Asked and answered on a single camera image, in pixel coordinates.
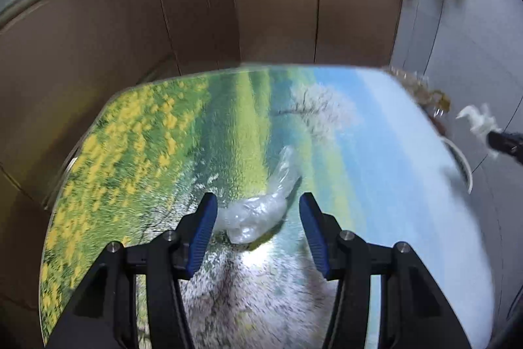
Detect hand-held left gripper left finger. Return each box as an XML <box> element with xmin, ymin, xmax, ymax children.
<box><xmin>45</xmin><ymin>191</ymin><xmax>219</xmax><ymax>349</ymax></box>

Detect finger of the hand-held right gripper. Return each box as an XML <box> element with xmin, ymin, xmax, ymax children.
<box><xmin>487</xmin><ymin>130</ymin><xmax>523</xmax><ymax>166</ymax></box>

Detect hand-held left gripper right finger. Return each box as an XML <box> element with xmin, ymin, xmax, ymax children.
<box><xmin>298</xmin><ymin>191</ymin><xmax>472</xmax><ymax>349</ymax></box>

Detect white tissue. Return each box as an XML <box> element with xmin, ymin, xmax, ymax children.
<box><xmin>455</xmin><ymin>103</ymin><xmax>504</xmax><ymax>160</ymax></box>

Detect clear plastic bag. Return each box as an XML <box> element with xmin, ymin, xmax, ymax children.
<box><xmin>212</xmin><ymin>145</ymin><xmax>304</xmax><ymax>246</ymax></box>

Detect clear and brown plastic packaging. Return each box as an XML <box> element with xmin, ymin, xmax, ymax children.
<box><xmin>381</xmin><ymin>66</ymin><xmax>452</xmax><ymax>126</ymax></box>

